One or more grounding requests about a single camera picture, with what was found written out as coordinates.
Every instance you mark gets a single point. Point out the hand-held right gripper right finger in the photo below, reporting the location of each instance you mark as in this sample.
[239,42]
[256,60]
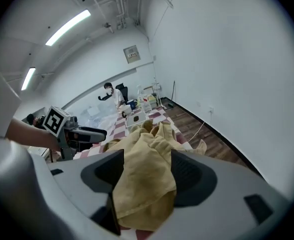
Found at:
[224,196]

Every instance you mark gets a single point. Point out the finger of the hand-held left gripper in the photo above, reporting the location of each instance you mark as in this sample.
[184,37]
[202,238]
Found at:
[94,131]
[87,137]

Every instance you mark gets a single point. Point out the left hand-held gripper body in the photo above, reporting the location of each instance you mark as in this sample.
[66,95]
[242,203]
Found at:
[53,121]

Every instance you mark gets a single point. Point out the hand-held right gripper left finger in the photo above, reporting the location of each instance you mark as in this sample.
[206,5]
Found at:
[74,184]

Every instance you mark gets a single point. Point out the clear plastic storage bin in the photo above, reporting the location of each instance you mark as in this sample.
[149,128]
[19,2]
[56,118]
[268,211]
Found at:
[97,121]

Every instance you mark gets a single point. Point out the beige clothes garment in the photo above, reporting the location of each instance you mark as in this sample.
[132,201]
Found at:
[142,171]

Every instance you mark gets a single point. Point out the person's left forearm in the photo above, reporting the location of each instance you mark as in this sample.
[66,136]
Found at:
[29,134]

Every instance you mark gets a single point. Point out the red white checkered tablecloth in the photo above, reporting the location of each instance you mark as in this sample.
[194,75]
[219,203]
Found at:
[119,135]

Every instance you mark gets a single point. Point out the white slanted-leg desk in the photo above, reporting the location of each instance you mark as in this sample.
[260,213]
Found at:
[38,151]

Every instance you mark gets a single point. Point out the white square device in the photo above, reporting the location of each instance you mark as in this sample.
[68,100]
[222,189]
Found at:
[130,120]

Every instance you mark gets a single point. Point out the white mug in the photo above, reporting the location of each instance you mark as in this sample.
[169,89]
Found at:
[127,109]

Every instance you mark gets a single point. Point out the blue container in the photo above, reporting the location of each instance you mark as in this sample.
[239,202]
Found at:
[132,103]

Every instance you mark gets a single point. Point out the black office chair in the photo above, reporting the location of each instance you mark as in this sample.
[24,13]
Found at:
[124,91]

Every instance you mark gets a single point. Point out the ceiling light bar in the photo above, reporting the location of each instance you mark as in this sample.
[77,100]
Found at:
[68,27]
[28,79]

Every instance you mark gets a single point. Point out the white folding stand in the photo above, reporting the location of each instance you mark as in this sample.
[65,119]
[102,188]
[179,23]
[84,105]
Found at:
[158,94]

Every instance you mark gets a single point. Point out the white ceiling pipes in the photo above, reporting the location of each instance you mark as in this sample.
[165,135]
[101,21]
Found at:
[123,4]

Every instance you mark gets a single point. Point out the grey wall electrical panel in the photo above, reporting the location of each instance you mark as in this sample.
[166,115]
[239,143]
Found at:
[131,54]

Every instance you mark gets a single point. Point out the white wall socket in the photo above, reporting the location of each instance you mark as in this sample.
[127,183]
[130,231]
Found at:
[211,109]

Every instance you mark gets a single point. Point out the small white wall plate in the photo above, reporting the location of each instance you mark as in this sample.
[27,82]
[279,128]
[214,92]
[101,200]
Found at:
[155,57]

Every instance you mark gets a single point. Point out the ceiling surveillance camera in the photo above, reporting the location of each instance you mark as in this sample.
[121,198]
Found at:
[108,27]

